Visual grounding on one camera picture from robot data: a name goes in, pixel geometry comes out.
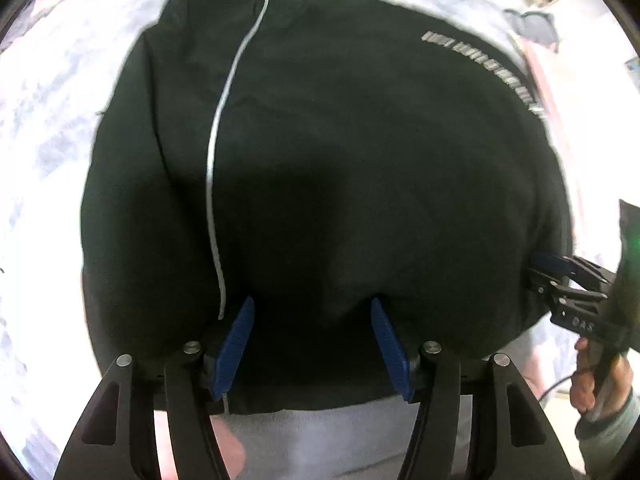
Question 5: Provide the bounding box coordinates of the black hooded sweatshirt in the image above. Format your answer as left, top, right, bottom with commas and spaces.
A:
80, 0, 573, 414

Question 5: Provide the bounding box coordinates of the grey sleeve right forearm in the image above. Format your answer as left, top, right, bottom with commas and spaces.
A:
575, 391, 639, 479

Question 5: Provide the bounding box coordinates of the person's right hand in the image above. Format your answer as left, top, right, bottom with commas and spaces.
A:
569, 336, 636, 417

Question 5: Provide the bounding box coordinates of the pink pillow white print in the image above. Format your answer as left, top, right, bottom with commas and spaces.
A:
523, 40, 555, 117

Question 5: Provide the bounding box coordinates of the grey pillow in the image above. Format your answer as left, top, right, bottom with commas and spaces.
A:
503, 9, 560, 52

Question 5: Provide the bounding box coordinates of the grey floral bed cover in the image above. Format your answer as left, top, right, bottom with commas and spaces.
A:
1, 0, 544, 479

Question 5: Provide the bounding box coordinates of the colourful wall map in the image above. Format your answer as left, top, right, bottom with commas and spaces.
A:
625, 58, 640, 87

